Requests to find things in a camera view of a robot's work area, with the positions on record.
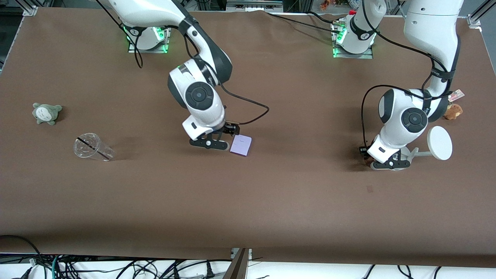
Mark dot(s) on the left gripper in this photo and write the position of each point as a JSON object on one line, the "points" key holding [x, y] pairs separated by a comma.
{"points": [[364, 152]]}

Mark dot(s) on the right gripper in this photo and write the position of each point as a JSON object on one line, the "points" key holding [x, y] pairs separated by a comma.
{"points": [[229, 128]]}

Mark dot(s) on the lavender phone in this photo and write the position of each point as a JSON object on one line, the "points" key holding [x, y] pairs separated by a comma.
{"points": [[242, 146]]}

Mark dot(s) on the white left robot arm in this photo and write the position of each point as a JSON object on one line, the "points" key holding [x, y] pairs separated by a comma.
{"points": [[412, 118]]}

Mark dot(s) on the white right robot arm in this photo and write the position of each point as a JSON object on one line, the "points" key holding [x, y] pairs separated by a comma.
{"points": [[198, 95]]}

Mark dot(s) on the white round desk lamp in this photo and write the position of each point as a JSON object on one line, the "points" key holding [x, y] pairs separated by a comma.
{"points": [[440, 143]]}

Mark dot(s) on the brown table cover sheet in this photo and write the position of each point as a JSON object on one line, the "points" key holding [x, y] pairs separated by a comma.
{"points": [[248, 213]]}

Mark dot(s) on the black drinking straw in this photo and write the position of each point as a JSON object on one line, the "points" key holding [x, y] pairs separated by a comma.
{"points": [[93, 148]]}

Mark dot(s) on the clear plastic cup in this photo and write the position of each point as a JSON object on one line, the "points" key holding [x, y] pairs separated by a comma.
{"points": [[85, 152]]}

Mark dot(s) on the small orange toy figure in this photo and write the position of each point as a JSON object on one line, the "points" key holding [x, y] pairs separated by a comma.
{"points": [[324, 4]]}

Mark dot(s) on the grey totoro plush toy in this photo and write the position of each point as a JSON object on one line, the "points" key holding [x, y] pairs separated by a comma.
{"points": [[46, 114]]}

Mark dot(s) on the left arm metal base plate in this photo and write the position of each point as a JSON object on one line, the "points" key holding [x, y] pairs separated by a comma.
{"points": [[368, 56]]}

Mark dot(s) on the grey metal rail bracket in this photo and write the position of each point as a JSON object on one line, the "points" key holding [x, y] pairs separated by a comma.
{"points": [[254, 6]]}

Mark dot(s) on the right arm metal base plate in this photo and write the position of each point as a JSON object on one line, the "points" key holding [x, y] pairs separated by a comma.
{"points": [[133, 50]]}

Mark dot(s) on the aluminium frame post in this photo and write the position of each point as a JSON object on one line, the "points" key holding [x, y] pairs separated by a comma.
{"points": [[238, 267]]}

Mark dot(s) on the aluminium frame corner profile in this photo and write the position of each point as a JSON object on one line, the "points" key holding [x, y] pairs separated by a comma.
{"points": [[30, 8], [474, 19]]}

